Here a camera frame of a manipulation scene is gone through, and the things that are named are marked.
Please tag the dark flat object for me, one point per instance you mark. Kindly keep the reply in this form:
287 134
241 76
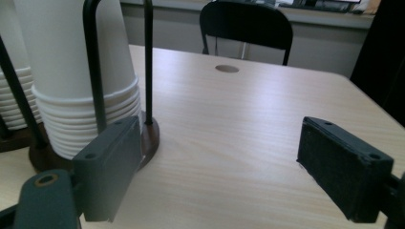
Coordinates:
318 5

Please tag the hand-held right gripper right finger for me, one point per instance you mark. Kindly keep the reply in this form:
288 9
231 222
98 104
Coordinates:
344 171

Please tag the black folding chair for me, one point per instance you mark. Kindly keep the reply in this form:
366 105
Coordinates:
248 25

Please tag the dark curtain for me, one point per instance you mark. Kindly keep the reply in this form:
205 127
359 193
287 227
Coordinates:
382 47

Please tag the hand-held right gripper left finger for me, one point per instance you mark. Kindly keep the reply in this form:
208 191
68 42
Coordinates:
105 165

